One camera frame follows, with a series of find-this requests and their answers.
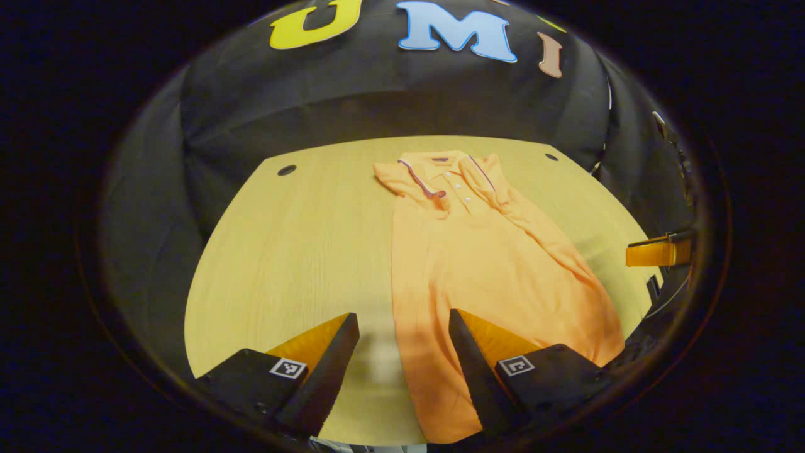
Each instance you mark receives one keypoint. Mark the black backdrop cloth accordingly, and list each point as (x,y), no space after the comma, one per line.
(377,94)

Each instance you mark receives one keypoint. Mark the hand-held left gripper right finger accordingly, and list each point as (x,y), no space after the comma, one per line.
(475,371)

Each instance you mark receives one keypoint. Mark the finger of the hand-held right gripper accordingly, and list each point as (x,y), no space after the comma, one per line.
(654,253)

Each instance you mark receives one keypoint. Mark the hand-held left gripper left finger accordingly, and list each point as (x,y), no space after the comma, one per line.
(327,371)

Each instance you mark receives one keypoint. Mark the orange T-shirt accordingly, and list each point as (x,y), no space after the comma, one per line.
(478,264)

